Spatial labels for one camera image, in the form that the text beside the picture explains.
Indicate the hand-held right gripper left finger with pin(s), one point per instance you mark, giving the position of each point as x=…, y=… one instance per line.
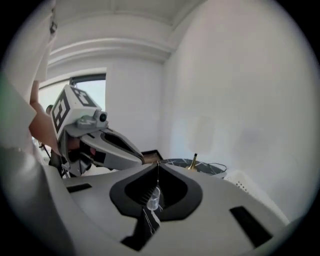
x=95, y=200

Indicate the small grey gripper camera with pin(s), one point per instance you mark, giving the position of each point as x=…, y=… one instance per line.
x=101, y=117

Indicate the clear cup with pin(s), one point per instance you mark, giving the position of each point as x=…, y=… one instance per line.
x=153, y=200

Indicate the person's left hand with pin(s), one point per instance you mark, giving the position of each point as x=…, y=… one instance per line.
x=73, y=143

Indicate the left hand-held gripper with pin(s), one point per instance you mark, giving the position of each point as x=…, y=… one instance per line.
x=62, y=110

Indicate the white perforated basket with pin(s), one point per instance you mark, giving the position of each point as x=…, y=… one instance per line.
x=240, y=180

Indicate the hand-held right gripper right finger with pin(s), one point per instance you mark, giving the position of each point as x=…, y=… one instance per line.
x=215, y=200

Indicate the person's left forearm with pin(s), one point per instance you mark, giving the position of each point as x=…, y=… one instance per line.
x=42, y=122

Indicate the dark framed wooden board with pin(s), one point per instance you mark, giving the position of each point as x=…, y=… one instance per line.
x=151, y=157

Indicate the person's white shirt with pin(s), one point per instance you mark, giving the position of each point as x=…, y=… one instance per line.
x=12, y=112

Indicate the white curtain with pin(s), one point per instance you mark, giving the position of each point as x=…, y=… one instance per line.
x=41, y=45

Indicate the black metal stand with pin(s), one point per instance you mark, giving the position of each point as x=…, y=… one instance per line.
x=53, y=162

